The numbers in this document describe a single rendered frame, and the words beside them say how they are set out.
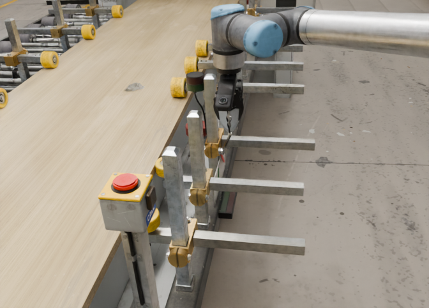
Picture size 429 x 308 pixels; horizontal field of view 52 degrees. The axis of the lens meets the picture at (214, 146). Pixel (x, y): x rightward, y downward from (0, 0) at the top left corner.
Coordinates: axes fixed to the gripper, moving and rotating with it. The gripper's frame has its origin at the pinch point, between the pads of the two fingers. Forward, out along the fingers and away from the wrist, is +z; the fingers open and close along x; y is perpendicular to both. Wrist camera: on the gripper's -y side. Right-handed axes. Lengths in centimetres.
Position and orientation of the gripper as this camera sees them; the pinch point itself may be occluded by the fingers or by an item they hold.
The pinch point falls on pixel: (229, 130)
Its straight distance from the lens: 134.3
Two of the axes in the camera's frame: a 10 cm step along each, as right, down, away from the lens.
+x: -9.9, -0.5, 1.6
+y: 1.6, -5.2, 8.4
